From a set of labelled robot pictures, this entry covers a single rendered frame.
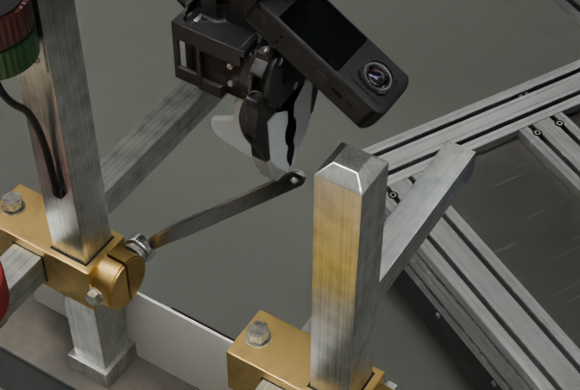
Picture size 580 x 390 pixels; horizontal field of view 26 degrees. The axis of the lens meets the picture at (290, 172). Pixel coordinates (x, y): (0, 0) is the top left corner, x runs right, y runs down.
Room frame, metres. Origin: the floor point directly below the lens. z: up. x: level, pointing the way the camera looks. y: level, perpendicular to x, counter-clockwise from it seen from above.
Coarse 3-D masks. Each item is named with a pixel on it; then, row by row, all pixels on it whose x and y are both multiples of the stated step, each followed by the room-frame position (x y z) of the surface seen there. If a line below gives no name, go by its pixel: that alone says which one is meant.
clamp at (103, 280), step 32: (32, 192) 0.74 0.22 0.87; (0, 224) 0.70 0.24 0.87; (32, 224) 0.70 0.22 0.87; (0, 256) 0.70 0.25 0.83; (64, 256) 0.67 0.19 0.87; (96, 256) 0.67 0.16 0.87; (128, 256) 0.67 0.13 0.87; (64, 288) 0.67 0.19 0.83; (96, 288) 0.65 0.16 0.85; (128, 288) 0.66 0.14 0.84
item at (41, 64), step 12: (0, 0) 0.64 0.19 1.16; (12, 0) 0.64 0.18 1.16; (0, 12) 0.62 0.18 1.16; (36, 60) 0.66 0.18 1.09; (0, 84) 0.64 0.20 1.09; (0, 96) 0.64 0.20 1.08; (24, 108) 0.65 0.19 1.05; (36, 120) 0.66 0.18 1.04; (36, 132) 0.66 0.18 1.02; (48, 156) 0.66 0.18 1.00; (48, 168) 0.66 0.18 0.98; (60, 192) 0.66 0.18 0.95
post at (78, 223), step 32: (32, 0) 0.66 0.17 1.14; (64, 0) 0.68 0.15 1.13; (64, 32) 0.68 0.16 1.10; (64, 64) 0.67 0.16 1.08; (32, 96) 0.67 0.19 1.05; (64, 96) 0.67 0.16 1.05; (32, 128) 0.68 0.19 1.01; (64, 128) 0.66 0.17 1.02; (64, 160) 0.66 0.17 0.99; (96, 160) 0.69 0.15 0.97; (96, 192) 0.68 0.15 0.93; (64, 224) 0.67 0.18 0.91; (96, 224) 0.68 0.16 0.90; (96, 320) 0.66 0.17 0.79; (96, 352) 0.66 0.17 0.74
